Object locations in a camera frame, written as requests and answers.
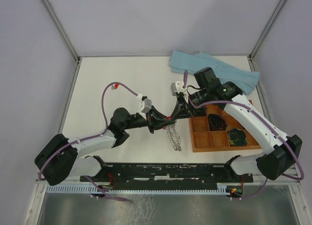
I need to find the light blue cloth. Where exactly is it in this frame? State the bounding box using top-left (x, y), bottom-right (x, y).
top-left (169, 51), bottom-right (260, 95)

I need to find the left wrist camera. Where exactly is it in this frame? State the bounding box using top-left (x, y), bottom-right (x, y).
top-left (137, 94), bottom-right (152, 119)

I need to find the wooden compartment tray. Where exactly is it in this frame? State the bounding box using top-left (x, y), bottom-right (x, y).
top-left (189, 104), bottom-right (260, 152)

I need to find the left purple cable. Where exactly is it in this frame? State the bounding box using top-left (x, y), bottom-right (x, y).
top-left (38, 82), bottom-right (143, 202)

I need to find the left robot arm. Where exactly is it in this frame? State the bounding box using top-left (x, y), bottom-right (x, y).
top-left (35, 108), bottom-right (175, 186)

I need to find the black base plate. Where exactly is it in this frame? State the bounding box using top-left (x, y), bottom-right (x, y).
top-left (91, 163), bottom-right (254, 183)

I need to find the white slotted cable duct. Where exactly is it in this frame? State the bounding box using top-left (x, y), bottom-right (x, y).
top-left (47, 181), bottom-right (228, 195)

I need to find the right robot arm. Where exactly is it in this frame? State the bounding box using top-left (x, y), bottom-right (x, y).
top-left (171, 67), bottom-right (304, 181)

